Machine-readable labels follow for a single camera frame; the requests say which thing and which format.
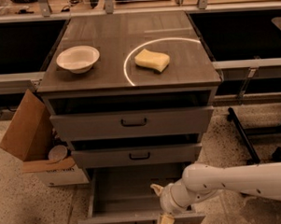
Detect grey middle drawer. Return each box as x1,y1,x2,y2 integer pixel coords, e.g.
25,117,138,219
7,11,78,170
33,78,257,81
72,143,202,169

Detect grey bottom drawer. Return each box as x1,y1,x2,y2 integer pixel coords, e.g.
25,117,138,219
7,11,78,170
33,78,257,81
75,161,207,224

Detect grey top drawer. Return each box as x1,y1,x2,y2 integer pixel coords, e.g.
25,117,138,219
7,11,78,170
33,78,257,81
50,106,214,142

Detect open cardboard box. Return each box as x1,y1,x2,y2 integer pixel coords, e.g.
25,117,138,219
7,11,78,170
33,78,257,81
0,90,89,186

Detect yellow sponge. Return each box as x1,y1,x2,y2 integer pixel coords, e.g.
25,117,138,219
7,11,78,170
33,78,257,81
134,49,170,73

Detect round lid in box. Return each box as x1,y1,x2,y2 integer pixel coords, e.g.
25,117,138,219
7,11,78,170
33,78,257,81
48,145,67,161

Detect grey drawer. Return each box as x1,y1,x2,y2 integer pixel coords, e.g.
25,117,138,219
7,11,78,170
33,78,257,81
72,143,202,169
75,161,207,224
50,106,214,142

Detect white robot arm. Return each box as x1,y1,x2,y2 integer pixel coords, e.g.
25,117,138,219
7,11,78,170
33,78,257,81
150,162,281,215

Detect grey drawer cabinet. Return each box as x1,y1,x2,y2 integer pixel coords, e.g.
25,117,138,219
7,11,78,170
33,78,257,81
33,8,228,185

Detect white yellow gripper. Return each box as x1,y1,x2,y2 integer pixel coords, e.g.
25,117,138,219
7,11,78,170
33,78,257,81
150,183,178,214

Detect white bowl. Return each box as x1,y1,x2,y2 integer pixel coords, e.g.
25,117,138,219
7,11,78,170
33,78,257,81
56,45,100,74

